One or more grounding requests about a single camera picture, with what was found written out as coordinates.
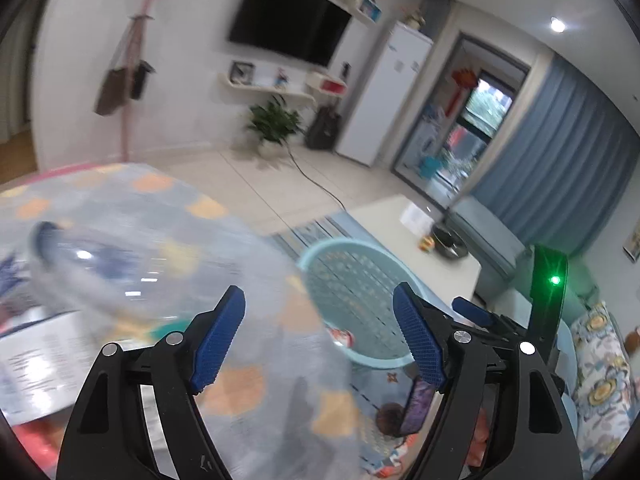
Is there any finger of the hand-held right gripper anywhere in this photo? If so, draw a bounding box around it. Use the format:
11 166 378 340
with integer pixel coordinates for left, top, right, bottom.
451 296 532 343

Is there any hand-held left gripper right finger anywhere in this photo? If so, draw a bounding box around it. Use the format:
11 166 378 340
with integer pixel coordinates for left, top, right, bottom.
392 282 585 480

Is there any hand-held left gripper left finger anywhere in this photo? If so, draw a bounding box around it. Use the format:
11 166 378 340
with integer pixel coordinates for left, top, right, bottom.
55 285 247 480

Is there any light blue plastic basket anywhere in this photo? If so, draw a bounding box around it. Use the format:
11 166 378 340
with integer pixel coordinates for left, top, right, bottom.
297 238 427 369

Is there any clear plastic bottle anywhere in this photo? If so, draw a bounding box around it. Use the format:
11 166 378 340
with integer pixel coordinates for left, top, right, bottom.
27 219 213 333

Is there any purple snack packet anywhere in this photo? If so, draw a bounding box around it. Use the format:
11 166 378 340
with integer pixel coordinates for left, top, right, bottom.
399 376 435 435

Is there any black round bowl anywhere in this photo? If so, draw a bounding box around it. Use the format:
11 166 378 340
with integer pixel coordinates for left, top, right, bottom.
430 223 469 261

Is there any red white wrapper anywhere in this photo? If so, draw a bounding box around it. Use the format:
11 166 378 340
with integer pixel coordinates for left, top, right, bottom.
327 327 357 350

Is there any teal sofa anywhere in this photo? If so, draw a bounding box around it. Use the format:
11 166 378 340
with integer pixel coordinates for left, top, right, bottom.
446 195 583 411

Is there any floral cushion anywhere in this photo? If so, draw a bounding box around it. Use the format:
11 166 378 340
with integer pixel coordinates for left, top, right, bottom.
569 301 638 457

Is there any white coffee table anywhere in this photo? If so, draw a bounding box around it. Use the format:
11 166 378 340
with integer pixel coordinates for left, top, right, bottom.
349 194 482 307

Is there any orange spotted grey tablecloth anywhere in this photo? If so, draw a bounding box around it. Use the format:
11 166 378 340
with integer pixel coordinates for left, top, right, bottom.
0 161 362 480

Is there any blue curtain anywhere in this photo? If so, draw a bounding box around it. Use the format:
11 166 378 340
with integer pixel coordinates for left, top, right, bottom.
471 54 640 257

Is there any white printed paper sheet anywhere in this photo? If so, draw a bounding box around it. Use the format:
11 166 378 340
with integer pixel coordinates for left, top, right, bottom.
0 310 103 423

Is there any glass balcony door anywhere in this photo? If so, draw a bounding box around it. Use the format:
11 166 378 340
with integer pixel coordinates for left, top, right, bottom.
391 31 531 211

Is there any green potted plant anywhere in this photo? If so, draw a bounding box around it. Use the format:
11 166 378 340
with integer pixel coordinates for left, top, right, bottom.
246 94 305 159

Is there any red hanging ornament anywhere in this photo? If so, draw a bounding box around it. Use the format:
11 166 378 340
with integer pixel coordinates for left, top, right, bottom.
449 67 477 112

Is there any black bag on floor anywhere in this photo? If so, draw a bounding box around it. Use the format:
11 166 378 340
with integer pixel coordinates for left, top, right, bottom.
304 104 344 151

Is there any white refrigerator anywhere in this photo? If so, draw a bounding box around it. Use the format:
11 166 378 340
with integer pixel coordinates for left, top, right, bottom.
335 20 434 167

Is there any framed photo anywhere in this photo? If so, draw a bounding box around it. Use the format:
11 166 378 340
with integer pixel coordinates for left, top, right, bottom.
229 60 256 86

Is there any brown hanging bag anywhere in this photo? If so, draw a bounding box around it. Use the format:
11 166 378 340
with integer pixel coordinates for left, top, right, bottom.
94 66 129 117

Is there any black hanging bag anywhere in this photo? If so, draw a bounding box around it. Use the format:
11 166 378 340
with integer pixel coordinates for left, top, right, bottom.
130 60 156 101

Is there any pink coat stand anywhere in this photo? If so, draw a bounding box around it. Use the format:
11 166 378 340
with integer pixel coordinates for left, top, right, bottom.
119 0 170 162

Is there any black floor cable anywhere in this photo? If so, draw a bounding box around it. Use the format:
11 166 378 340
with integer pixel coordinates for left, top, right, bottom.
286 144 352 212

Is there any white curved wall shelf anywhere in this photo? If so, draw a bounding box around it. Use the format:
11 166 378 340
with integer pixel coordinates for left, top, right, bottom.
217 72 317 107

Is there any black wall television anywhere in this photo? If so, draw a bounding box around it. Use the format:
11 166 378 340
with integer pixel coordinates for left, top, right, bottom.
228 0 353 68

